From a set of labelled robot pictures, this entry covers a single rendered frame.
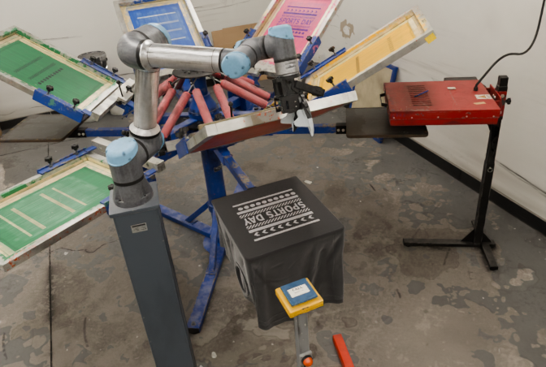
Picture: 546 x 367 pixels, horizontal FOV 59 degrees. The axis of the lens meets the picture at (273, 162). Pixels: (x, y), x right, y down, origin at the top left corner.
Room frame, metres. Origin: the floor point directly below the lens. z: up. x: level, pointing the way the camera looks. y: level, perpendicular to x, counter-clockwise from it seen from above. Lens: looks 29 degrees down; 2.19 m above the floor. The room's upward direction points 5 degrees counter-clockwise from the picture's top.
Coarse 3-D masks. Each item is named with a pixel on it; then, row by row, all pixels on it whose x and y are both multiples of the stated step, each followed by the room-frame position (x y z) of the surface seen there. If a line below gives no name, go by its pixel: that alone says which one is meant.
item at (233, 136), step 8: (248, 128) 1.58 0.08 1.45; (256, 128) 1.69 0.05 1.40; (216, 136) 1.56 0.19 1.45; (224, 136) 1.66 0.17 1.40; (232, 136) 1.77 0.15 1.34; (240, 136) 1.90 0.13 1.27; (208, 144) 1.80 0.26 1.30; (216, 144) 1.94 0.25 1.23; (224, 144) 2.10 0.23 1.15; (192, 152) 2.04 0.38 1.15
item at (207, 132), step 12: (336, 96) 1.65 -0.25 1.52; (348, 96) 1.66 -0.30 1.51; (312, 108) 1.60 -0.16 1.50; (324, 108) 1.62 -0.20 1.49; (336, 108) 1.78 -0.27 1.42; (228, 120) 1.51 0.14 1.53; (240, 120) 1.52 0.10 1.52; (252, 120) 1.52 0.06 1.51; (264, 120) 1.53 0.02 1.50; (276, 120) 1.57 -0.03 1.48; (204, 132) 1.49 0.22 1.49; (216, 132) 1.47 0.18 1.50; (192, 144) 1.75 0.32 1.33
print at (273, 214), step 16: (288, 192) 1.91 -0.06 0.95; (240, 208) 1.82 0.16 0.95; (256, 208) 1.81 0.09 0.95; (272, 208) 1.80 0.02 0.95; (288, 208) 1.79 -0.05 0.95; (304, 208) 1.78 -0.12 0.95; (256, 224) 1.69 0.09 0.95; (272, 224) 1.68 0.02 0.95; (288, 224) 1.67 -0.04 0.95; (304, 224) 1.66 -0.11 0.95; (256, 240) 1.57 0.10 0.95
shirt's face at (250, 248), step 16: (240, 192) 1.95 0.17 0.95; (256, 192) 1.94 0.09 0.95; (272, 192) 1.93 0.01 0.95; (304, 192) 1.90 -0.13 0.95; (224, 208) 1.83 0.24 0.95; (320, 208) 1.77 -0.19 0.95; (240, 224) 1.70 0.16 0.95; (320, 224) 1.65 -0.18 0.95; (336, 224) 1.64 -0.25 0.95; (240, 240) 1.58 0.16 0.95; (272, 240) 1.57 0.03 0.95; (288, 240) 1.56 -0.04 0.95; (256, 256) 1.48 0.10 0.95
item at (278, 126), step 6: (330, 108) 1.69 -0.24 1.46; (312, 114) 1.77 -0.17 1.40; (318, 114) 1.87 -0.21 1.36; (270, 126) 1.76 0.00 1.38; (276, 126) 1.86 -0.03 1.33; (282, 126) 1.96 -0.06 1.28; (288, 126) 2.08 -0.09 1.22; (258, 132) 1.96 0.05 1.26; (264, 132) 2.07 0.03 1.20; (270, 132) 2.19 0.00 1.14; (246, 138) 2.12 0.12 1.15
